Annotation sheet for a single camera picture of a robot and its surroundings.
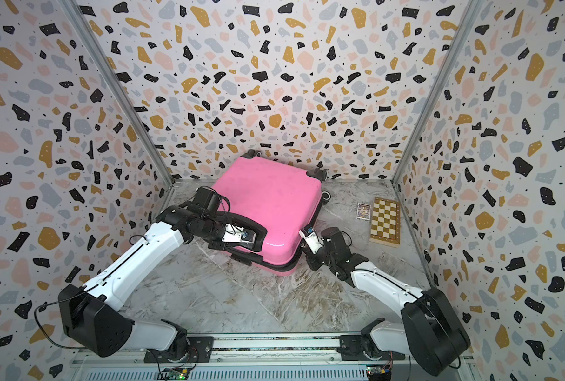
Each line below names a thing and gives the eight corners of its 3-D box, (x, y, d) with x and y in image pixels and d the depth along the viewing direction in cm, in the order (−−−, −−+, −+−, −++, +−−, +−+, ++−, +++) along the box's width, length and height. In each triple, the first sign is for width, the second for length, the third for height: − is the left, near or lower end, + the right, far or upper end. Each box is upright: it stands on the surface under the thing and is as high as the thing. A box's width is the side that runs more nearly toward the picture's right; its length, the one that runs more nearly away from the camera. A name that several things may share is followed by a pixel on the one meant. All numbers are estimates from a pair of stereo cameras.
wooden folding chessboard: (369, 241, 102) (371, 237, 100) (373, 201, 117) (375, 196, 115) (397, 248, 100) (400, 244, 98) (398, 206, 115) (400, 201, 113)
